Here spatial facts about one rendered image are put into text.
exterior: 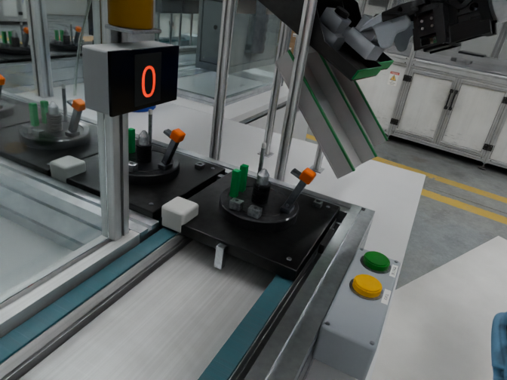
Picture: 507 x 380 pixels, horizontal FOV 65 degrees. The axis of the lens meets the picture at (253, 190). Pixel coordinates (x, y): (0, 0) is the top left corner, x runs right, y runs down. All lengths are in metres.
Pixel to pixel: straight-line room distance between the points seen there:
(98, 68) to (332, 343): 0.42
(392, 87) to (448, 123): 0.69
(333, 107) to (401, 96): 3.71
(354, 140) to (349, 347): 0.55
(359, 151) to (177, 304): 0.57
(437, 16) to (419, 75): 3.87
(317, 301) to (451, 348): 0.26
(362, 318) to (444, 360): 0.20
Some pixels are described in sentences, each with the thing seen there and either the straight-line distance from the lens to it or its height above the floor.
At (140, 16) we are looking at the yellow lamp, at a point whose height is 1.27.
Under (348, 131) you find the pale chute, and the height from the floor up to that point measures 1.05.
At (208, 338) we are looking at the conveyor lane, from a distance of 0.55.
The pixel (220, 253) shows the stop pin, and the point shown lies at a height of 0.96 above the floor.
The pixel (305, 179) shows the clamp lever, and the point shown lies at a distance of 0.64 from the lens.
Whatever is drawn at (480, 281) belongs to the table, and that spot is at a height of 0.86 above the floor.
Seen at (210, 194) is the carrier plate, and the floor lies 0.97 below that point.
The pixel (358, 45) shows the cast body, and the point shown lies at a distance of 0.83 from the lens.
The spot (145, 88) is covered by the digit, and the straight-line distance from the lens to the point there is 0.51.
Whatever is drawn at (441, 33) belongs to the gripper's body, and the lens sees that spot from 0.75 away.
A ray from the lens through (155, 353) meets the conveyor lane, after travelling 0.53.
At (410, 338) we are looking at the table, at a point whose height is 0.86.
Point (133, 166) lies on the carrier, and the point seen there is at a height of 1.00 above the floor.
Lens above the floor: 1.32
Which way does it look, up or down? 26 degrees down
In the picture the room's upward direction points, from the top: 8 degrees clockwise
